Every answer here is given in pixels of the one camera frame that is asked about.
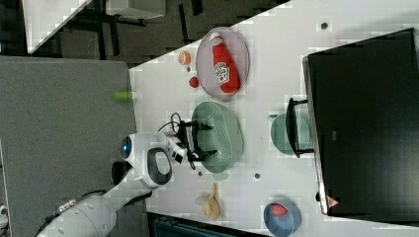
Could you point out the red plush ketchup bottle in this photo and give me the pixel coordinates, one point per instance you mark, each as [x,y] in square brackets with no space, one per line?
[225,70]

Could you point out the toy peeled banana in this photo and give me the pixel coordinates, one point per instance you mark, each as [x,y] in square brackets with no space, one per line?
[210,203]

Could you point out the grey partition panel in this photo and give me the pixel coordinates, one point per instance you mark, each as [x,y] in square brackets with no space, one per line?
[61,128]

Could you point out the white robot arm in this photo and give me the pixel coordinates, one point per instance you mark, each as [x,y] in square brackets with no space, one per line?
[150,157]

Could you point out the toy orange half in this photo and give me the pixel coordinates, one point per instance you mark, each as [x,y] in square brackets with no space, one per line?
[184,58]

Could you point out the black toaster oven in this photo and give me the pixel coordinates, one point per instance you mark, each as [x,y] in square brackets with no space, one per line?
[363,115]

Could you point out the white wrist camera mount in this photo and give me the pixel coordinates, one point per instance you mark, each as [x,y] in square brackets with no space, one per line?
[176,149]

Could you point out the toy strawberry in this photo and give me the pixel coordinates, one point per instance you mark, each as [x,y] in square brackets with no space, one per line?
[194,82]

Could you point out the red toy in bowl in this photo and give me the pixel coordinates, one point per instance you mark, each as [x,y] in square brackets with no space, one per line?
[278,210]

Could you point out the green marker on table edge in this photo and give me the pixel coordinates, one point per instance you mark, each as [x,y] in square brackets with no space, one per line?
[124,96]

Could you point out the green plastic strainer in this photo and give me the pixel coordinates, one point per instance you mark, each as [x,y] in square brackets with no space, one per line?
[225,136]

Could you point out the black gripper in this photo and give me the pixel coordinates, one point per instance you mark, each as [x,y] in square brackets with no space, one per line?
[186,134]

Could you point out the blue bowl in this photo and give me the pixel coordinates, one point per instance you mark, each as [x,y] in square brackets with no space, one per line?
[284,226]

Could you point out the grey round plate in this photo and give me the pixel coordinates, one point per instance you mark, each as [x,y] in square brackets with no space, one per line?
[238,51]

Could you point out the white table in background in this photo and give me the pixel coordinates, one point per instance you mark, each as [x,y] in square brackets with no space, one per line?
[43,18]

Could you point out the green plastic cup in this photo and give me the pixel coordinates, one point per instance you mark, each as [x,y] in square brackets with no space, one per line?
[279,134]

